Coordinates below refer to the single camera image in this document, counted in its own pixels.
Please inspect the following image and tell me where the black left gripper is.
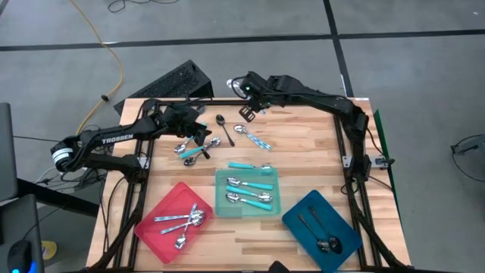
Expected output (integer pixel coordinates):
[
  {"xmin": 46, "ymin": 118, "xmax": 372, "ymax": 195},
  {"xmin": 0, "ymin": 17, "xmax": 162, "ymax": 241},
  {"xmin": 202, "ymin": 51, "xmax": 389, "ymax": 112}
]
[{"xmin": 164, "ymin": 105, "xmax": 213, "ymax": 147}]

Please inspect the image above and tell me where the black perforated computer tower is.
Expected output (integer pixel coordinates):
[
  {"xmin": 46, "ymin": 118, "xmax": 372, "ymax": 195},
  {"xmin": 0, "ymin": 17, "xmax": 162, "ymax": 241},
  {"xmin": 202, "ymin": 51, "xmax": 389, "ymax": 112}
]
[{"xmin": 113, "ymin": 58, "xmax": 215, "ymax": 115}]

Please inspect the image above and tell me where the green translucent plastic bin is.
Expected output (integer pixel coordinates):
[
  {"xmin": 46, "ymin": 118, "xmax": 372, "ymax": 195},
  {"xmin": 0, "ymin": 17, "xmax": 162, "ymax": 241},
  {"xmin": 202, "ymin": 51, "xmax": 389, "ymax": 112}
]
[{"xmin": 214, "ymin": 168, "xmax": 282, "ymax": 219}]

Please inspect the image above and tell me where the red translucent plastic bin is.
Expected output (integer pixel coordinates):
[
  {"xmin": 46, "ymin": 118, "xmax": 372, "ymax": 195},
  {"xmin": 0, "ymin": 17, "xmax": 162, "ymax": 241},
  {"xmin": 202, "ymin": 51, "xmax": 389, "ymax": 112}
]
[{"xmin": 132, "ymin": 181, "xmax": 213, "ymax": 265}]

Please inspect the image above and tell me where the dark green panel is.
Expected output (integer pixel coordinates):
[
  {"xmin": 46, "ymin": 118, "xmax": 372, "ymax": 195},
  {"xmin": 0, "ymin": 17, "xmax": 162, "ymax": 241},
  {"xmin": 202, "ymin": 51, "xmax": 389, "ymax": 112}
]
[{"xmin": 373, "ymin": 108, "xmax": 399, "ymax": 217}]

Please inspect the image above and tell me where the black desk leg bar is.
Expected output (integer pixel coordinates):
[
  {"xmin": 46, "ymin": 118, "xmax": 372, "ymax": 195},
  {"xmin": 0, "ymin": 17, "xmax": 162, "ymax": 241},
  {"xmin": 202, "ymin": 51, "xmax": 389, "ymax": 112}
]
[{"xmin": 17, "ymin": 177, "xmax": 100, "ymax": 218}]

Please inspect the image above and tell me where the blue plastic bin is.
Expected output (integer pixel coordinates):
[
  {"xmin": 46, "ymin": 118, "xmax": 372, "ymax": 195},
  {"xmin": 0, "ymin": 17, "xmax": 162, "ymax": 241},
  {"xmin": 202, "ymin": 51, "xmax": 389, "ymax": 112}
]
[{"xmin": 281, "ymin": 189, "xmax": 364, "ymax": 273}]

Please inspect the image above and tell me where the silver mounting plate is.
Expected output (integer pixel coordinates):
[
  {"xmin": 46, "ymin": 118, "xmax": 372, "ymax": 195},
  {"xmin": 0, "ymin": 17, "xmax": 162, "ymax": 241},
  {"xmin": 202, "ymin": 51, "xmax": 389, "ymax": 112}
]
[{"xmin": 371, "ymin": 154, "xmax": 396, "ymax": 168}]

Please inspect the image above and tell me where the yellow round object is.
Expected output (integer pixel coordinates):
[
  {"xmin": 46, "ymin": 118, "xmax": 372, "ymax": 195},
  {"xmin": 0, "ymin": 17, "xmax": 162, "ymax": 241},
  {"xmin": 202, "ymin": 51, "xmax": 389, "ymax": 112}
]
[{"xmin": 40, "ymin": 240, "xmax": 58, "ymax": 262}]

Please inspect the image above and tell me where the dark grey desk panel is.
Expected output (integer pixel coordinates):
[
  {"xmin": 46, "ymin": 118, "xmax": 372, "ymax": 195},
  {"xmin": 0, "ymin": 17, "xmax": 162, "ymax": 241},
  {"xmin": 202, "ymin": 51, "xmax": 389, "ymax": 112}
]
[{"xmin": 0, "ymin": 101, "xmax": 19, "ymax": 202}]

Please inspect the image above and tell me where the dark grey desk surface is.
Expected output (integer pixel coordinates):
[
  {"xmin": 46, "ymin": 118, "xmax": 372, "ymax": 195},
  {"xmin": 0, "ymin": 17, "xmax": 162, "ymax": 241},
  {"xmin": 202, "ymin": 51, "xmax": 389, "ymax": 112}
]
[{"xmin": 0, "ymin": 193, "xmax": 45, "ymax": 273}]

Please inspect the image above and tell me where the black computer mouse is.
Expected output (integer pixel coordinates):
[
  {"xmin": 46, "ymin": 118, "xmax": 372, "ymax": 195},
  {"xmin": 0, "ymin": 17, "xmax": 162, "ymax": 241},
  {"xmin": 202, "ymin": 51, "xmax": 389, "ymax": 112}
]
[{"xmin": 6, "ymin": 239, "xmax": 37, "ymax": 273}]

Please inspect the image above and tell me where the yellow power cable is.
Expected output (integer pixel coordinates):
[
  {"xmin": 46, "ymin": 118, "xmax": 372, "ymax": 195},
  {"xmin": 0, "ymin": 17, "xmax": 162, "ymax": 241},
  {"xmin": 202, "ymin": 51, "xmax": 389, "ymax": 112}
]
[{"xmin": 69, "ymin": 0, "xmax": 125, "ymax": 133}]

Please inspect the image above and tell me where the black floor cable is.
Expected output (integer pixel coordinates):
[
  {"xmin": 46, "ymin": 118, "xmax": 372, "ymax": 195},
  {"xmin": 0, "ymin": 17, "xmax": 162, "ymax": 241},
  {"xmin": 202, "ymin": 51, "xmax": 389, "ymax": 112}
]
[{"xmin": 107, "ymin": 0, "xmax": 181, "ymax": 14}]

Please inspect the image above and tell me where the grey stand base with cable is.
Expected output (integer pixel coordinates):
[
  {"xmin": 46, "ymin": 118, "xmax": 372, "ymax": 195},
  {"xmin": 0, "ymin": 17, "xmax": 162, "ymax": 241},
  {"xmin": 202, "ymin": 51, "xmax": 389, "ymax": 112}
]
[{"xmin": 449, "ymin": 133, "xmax": 485, "ymax": 183}]

